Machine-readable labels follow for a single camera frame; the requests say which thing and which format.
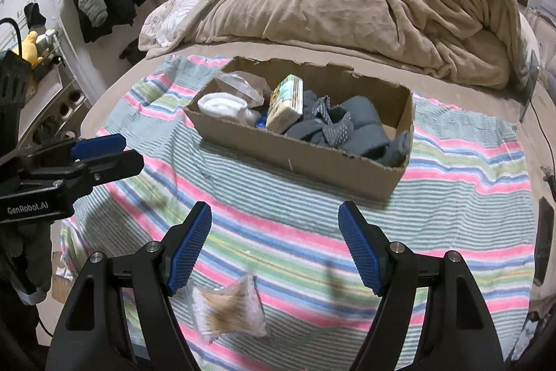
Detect white floral quilt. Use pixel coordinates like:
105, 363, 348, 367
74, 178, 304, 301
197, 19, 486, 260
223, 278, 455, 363
138, 0, 227, 59

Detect white storage shelf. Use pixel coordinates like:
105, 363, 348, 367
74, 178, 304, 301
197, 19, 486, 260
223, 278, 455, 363
17, 41, 94, 154

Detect cardboard box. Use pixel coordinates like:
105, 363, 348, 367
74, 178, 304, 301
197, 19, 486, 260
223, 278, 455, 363
183, 56, 414, 202

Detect black hat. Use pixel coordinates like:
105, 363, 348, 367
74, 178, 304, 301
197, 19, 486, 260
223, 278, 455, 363
24, 3, 47, 28

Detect dark cloth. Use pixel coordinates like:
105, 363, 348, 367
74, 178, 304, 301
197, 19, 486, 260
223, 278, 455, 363
119, 38, 148, 65

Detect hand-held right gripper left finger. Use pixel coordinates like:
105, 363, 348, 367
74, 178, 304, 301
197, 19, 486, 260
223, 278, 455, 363
46, 201, 213, 371

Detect striped bed cover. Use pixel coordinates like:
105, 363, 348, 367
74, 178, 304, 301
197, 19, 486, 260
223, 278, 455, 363
61, 54, 535, 371

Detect white socks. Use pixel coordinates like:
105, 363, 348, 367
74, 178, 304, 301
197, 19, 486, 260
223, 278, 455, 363
197, 92, 261, 126

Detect dotted grey sock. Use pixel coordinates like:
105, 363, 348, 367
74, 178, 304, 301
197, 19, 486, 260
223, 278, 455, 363
284, 90, 354, 148

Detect black cable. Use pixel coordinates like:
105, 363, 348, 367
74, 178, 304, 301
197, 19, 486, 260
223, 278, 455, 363
536, 67, 556, 183

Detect beige duvet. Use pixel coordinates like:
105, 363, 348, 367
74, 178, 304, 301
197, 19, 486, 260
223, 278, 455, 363
185, 0, 522, 89

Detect yellow-green tissue pack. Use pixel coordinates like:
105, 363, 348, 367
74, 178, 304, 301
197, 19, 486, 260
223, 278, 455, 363
265, 74, 305, 134

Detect white plush toy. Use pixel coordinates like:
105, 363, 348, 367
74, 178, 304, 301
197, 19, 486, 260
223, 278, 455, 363
35, 29, 59, 50

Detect grey hanging garment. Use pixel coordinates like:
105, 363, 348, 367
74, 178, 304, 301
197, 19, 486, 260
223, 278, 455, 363
77, 0, 108, 28

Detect bag of cotton swabs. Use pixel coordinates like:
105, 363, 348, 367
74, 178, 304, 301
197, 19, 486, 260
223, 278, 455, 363
191, 273, 268, 346

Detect yellow plush toy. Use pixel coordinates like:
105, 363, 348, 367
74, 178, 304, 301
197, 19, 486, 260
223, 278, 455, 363
11, 31, 44, 65

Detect plain grey sock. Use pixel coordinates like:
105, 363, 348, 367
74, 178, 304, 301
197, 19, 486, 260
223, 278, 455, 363
343, 95, 412, 167

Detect clear snack bag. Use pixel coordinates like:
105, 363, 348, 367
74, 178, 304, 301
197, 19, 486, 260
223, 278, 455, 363
215, 70, 274, 111

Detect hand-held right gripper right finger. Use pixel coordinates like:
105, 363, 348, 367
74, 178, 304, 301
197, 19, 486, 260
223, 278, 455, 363
338, 201, 507, 371

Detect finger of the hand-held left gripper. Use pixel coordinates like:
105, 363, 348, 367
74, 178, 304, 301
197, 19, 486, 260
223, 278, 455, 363
74, 151, 145, 186
32, 134, 128, 170

